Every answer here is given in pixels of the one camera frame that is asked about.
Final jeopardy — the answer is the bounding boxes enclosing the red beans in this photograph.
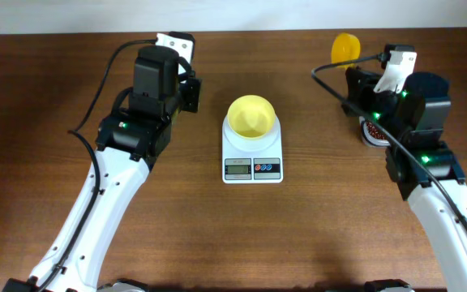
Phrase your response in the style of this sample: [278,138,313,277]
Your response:
[366,122,386,141]

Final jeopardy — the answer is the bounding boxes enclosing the orange measuring scoop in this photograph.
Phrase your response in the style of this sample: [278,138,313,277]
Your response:
[331,32,361,63]

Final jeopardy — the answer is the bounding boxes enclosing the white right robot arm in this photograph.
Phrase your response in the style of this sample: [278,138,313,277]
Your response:
[345,67,467,291]

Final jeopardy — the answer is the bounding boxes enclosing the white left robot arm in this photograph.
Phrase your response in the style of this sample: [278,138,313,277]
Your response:
[2,45,201,292]

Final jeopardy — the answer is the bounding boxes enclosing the yellow plastic bowl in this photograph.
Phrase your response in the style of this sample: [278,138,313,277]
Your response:
[226,95,276,140]

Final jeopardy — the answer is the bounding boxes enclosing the white digital kitchen scale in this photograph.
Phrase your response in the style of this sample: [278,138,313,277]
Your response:
[221,118,284,184]

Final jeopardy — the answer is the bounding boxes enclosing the clear plastic container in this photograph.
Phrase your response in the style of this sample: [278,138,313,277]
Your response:
[358,117,390,148]

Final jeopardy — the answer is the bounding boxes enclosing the black right camera cable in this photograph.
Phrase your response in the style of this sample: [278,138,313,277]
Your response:
[311,52,467,292]

